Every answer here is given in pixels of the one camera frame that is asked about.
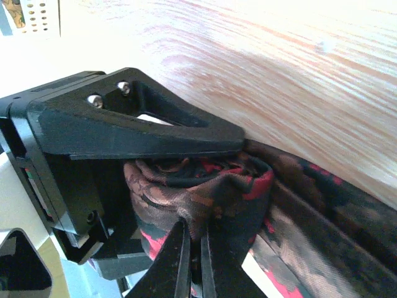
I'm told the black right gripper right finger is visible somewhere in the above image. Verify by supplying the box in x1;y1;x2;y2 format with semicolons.
200;226;266;297

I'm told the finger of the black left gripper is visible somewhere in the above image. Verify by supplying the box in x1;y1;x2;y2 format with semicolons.
26;68;245;160
92;253;153;281

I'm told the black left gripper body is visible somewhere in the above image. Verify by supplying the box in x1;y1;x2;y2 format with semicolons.
1;70;142;264

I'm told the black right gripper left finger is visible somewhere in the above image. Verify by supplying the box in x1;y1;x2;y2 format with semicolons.
127;221;191;297

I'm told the brown red patterned tie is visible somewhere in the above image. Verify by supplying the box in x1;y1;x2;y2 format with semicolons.
123;140;396;297

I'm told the white perforated plastic basket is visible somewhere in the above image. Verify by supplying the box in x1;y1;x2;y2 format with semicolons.
1;0;60;39

